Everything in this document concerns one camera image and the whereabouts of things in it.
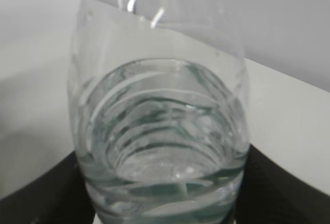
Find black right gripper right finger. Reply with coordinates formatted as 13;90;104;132
236;146;329;224

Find clear water bottle green label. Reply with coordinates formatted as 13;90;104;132
68;0;250;223

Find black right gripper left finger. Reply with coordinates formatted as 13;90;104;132
1;152;95;224

